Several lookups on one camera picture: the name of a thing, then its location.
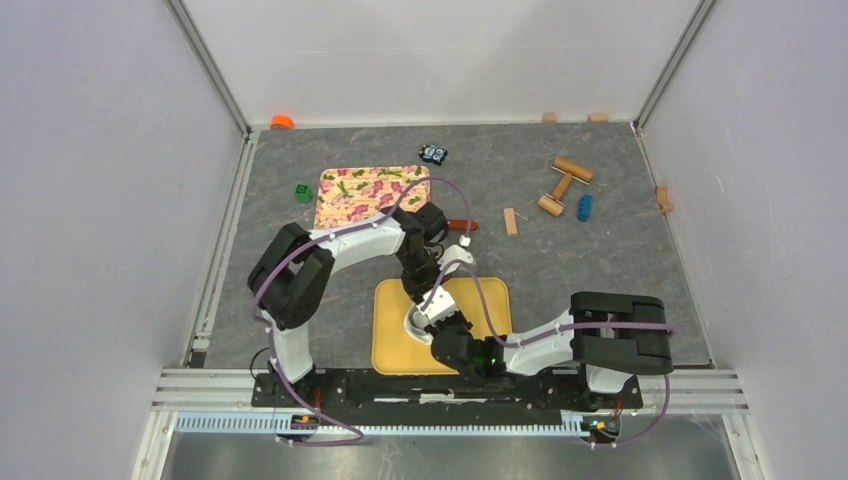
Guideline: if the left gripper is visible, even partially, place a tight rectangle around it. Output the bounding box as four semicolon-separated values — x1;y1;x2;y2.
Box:
395;247;449;309

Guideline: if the metal scraper with wooden handle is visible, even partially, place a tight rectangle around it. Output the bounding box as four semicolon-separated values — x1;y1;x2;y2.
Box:
447;219;479;232

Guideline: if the yellow cutting mat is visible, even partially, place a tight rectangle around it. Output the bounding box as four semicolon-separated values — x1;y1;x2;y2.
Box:
372;277;512;376

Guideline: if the white dough ball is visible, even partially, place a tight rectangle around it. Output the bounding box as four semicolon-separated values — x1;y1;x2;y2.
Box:
403;305;433;345

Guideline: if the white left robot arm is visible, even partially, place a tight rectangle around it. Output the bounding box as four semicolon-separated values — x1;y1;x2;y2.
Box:
247;202;448;408

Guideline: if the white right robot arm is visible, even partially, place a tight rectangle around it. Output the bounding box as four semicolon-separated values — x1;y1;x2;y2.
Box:
405;291;675;408

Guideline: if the floral pattern tray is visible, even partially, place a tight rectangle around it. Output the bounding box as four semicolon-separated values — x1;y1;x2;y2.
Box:
313;165;430;230

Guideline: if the small wooden block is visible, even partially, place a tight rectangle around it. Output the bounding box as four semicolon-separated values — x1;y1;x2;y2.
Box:
503;207;518;238

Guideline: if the black patterned small box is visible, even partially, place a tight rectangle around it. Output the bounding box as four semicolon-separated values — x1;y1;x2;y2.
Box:
418;144;448;166

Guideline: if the green plastic block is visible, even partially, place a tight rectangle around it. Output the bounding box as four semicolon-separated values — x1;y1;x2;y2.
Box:
294;183;314;204

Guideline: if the blue plastic block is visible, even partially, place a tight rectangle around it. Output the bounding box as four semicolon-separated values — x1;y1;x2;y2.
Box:
576;194;593;222

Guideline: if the orange plastic cap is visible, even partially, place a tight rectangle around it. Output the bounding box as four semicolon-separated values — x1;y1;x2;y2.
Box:
269;115;294;130

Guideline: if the wooden piece right edge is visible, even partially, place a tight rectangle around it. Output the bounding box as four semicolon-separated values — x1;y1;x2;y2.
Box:
655;184;674;214

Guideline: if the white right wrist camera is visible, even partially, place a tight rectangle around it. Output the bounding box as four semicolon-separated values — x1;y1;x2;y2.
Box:
417;286;459;325

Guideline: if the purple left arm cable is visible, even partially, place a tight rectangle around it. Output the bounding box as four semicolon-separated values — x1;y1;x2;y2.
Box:
250;176;474;446

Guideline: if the light blue cable duct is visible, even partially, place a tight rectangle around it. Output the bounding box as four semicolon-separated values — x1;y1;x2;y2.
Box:
173;411;591;437

